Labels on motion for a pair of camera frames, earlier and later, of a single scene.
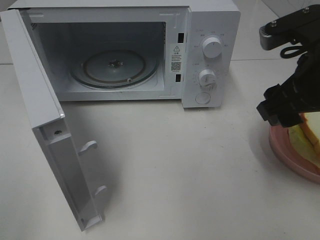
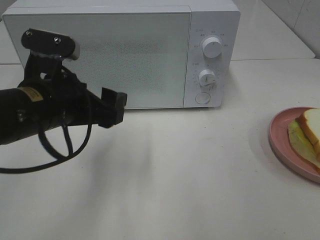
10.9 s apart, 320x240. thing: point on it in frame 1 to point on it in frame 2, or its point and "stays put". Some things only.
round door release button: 203,98 stays put
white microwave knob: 207,78 stays put
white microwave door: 45,115 to 146,55
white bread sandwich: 305,137 stays put
